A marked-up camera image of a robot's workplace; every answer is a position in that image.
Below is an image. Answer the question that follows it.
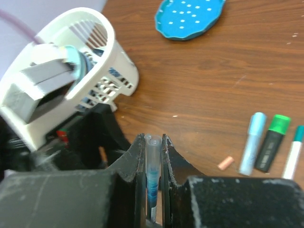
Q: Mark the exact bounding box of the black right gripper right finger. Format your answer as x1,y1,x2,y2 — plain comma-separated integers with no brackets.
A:
161,134,205,228

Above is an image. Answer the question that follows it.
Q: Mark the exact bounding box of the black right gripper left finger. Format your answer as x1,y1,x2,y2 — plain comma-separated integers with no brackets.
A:
107,133,146,228

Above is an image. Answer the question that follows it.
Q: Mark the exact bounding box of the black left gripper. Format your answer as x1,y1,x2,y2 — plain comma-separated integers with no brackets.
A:
0,104,131,171

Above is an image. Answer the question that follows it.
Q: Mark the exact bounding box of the blue ballpoint pen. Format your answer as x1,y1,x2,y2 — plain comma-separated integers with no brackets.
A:
146,168,159,223

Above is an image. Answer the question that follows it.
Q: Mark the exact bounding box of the white orange marker pen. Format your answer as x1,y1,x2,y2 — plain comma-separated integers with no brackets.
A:
99,146,108,168

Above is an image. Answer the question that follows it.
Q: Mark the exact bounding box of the clear pen cap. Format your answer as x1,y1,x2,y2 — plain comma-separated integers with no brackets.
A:
145,134,162,175

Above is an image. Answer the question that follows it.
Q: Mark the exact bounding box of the light blue highlighter pen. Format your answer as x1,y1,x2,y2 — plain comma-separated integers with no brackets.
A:
239,112,267,176

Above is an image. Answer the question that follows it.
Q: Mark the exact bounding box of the black green highlighter pen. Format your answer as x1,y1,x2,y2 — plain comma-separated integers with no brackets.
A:
255,114,291,173

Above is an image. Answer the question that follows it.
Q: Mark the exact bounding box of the white teal marker pen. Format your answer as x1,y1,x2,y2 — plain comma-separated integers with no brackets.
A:
282,125,304,180

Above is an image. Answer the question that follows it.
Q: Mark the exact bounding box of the orange pen cap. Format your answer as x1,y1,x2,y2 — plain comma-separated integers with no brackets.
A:
218,156,234,171

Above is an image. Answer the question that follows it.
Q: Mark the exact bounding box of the white plastic basket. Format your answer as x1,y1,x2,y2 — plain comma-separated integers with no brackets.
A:
0,7,140,112

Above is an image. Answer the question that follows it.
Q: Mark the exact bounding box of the beige blue plate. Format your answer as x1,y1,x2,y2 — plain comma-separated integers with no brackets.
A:
60,45,94,84

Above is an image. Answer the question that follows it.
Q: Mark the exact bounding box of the teal dotted plate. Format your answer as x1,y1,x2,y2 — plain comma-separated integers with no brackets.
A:
154,0,226,41

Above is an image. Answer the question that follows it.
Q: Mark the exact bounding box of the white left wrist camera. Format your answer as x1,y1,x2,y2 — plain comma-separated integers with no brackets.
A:
0,44,78,151

